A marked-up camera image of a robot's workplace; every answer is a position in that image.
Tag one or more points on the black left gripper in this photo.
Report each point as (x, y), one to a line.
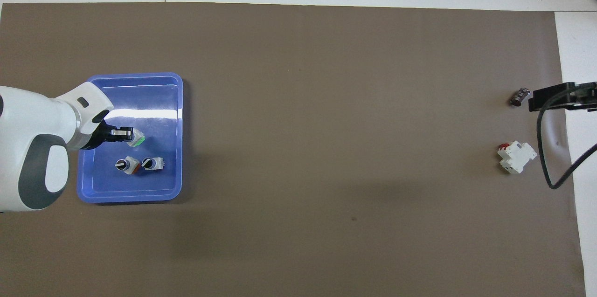
(102, 136)

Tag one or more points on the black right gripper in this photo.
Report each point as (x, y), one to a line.
(586, 96)

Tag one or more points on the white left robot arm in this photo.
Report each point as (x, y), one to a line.
(32, 138)

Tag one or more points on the blue plastic tray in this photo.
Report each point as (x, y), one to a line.
(158, 101)

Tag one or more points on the white circuit breaker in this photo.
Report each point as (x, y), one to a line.
(520, 156)

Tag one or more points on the rotary switch with orange base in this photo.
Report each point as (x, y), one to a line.
(125, 164)

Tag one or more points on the rotary switch with white base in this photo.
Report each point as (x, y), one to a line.
(150, 163)

